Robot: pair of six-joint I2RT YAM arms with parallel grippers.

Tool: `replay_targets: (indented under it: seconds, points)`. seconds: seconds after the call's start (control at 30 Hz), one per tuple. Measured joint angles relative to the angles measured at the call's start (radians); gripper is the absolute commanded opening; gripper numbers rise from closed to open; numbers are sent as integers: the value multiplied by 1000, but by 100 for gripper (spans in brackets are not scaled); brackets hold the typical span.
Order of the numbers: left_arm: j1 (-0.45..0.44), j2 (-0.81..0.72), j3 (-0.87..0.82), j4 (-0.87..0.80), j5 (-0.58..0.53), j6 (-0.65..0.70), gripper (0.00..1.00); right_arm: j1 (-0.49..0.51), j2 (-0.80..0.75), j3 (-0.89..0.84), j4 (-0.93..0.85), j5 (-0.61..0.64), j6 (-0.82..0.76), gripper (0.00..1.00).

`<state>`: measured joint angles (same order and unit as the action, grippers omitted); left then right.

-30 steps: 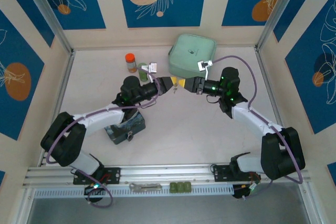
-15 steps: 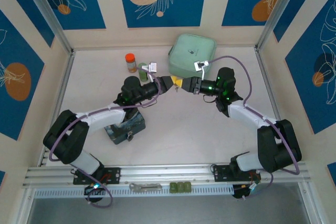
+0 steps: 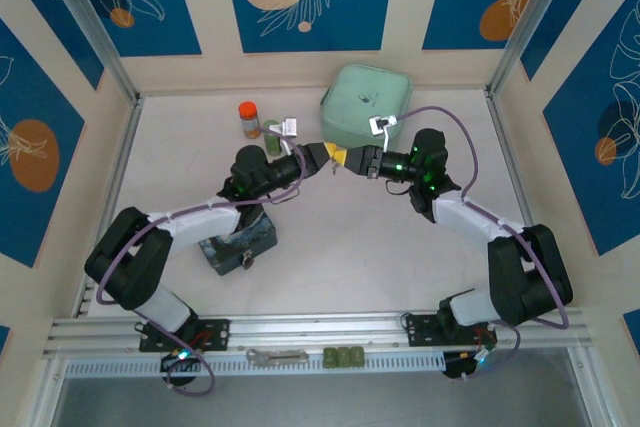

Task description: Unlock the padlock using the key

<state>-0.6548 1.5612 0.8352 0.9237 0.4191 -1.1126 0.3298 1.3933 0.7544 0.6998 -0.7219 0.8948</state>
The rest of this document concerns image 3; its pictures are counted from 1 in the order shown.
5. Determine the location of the painted blue tin box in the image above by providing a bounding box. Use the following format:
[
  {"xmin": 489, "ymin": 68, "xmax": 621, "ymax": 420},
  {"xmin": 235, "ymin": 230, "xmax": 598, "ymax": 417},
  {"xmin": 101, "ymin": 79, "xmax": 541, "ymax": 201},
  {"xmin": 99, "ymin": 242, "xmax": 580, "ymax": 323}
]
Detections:
[{"xmin": 198, "ymin": 209, "xmax": 279, "ymax": 277}]

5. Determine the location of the green bottle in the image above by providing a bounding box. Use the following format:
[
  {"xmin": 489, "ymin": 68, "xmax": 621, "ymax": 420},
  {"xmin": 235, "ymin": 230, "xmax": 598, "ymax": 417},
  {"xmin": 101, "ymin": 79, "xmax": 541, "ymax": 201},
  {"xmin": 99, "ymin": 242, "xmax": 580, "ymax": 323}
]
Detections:
[{"xmin": 262, "ymin": 119, "xmax": 284, "ymax": 157}]

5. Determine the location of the orange lid spice jar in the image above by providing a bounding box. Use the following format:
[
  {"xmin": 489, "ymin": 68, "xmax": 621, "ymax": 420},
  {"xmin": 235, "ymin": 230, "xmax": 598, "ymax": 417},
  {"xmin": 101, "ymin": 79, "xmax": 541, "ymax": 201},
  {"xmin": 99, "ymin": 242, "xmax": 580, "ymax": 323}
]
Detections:
[{"xmin": 237, "ymin": 101, "xmax": 262, "ymax": 141}]

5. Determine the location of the mint green zip case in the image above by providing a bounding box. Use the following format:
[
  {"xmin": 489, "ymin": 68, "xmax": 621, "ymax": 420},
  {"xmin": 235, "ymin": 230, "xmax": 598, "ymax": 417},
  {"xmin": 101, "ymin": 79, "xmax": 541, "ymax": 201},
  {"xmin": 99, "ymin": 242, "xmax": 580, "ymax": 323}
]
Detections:
[{"xmin": 319, "ymin": 64, "xmax": 415, "ymax": 144}]

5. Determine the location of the black controller box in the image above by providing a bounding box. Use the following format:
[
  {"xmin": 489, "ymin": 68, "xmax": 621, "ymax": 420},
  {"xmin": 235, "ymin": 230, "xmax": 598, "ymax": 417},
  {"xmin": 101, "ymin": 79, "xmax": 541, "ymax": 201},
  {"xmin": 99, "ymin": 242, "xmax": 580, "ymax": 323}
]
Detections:
[
  {"xmin": 442, "ymin": 346, "xmax": 496, "ymax": 381},
  {"xmin": 159, "ymin": 350, "xmax": 199, "ymax": 389}
]

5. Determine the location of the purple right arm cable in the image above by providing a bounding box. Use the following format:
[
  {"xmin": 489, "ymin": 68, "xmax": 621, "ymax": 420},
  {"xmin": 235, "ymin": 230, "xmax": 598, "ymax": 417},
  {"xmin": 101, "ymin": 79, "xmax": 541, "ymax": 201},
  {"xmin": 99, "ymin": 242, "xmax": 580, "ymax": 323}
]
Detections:
[{"xmin": 397, "ymin": 105, "xmax": 571, "ymax": 383}]

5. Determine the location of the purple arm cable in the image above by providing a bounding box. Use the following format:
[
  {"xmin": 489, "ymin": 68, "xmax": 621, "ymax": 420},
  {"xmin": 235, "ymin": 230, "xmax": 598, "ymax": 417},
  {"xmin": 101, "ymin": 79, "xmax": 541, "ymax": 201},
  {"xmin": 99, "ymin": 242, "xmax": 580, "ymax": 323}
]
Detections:
[
  {"xmin": 94, "ymin": 126, "xmax": 309, "ymax": 398},
  {"xmin": 397, "ymin": 105, "xmax": 571, "ymax": 383}
]

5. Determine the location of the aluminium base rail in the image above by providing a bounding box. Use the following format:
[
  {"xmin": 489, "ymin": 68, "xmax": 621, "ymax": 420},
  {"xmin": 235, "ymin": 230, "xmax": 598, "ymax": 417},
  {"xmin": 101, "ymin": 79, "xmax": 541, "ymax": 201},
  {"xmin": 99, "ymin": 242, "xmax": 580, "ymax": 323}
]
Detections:
[{"xmin": 42, "ymin": 309, "xmax": 596, "ymax": 359}]

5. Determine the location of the aluminium frame post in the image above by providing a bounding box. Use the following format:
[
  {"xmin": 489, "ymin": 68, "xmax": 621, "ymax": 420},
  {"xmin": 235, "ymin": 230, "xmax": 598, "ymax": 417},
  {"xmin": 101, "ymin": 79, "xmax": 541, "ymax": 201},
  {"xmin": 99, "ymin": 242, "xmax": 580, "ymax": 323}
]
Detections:
[
  {"xmin": 37, "ymin": 0, "xmax": 140, "ymax": 101},
  {"xmin": 485, "ymin": 0, "xmax": 581, "ymax": 96}
]

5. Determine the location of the silver metal bracket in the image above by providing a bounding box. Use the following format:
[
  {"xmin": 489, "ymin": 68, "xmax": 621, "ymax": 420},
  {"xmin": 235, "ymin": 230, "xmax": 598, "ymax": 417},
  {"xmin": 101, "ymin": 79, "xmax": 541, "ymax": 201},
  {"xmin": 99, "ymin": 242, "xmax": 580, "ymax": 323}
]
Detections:
[{"xmin": 245, "ymin": 348, "xmax": 310, "ymax": 366}]

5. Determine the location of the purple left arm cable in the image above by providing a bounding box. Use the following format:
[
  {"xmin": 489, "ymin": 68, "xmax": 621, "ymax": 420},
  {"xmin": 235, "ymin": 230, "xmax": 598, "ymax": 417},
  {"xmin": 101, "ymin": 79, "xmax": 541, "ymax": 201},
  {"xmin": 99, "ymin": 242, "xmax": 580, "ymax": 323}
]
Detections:
[{"xmin": 94, "ymin": 126, "xmax": 309, "ymax": 398}]

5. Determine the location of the white slotted cable duct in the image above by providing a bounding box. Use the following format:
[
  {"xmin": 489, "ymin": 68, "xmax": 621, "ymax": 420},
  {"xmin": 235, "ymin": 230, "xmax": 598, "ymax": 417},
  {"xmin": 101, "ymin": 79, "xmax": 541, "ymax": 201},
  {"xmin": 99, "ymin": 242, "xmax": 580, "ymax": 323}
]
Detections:
[{"xmin": 64, "ymin": 352, "xmax": 446, "ymax": 379}]

